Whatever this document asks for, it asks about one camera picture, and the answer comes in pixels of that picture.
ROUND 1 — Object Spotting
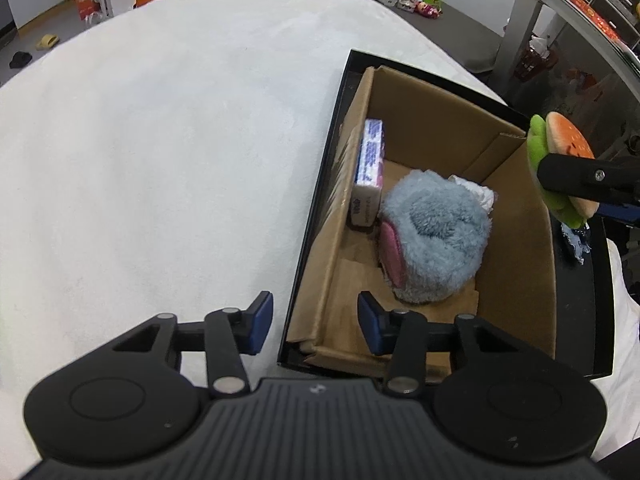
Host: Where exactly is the black tray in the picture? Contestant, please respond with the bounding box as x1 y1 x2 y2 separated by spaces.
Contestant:
276 49 615 380

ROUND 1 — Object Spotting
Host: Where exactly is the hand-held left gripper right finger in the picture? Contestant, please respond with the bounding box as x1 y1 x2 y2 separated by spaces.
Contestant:
357 292 531 396

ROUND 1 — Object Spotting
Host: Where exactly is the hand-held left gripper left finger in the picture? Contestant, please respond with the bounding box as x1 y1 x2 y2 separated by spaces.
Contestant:
100 291 274 398

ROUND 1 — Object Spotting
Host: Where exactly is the grey bench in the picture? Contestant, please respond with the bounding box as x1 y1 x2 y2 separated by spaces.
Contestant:
375 0 506 73

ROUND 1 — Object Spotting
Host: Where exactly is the red basket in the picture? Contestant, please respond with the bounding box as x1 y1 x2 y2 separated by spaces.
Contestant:
515 35 558 81

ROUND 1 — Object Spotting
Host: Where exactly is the hamburger plush toy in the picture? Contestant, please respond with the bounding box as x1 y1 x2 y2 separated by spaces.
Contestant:
526 111 600 231

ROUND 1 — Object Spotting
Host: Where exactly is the blue fluffy plush toy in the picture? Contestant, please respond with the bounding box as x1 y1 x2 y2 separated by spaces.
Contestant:
376 170 493 306

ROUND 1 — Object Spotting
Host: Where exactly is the brown cardboard box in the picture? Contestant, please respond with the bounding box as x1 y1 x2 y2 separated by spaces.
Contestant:
284 65 558 378

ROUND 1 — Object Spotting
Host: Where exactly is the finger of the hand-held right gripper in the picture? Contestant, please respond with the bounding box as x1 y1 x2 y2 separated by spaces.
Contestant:
536 152 640 203
595 201 640 223

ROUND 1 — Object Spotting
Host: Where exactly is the blue tissue packet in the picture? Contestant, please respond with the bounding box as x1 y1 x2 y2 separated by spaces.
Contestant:
348 119 387 231

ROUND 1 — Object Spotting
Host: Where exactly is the dark patterned cloth item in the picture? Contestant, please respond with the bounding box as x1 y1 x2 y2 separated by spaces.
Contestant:
561 222 593 263

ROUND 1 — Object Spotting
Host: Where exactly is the white frame desk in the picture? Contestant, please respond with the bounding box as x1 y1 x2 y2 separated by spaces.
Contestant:
492 0 640 103

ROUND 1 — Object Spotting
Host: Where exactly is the white tissue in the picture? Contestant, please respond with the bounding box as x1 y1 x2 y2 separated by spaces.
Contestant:
447 174 498 213

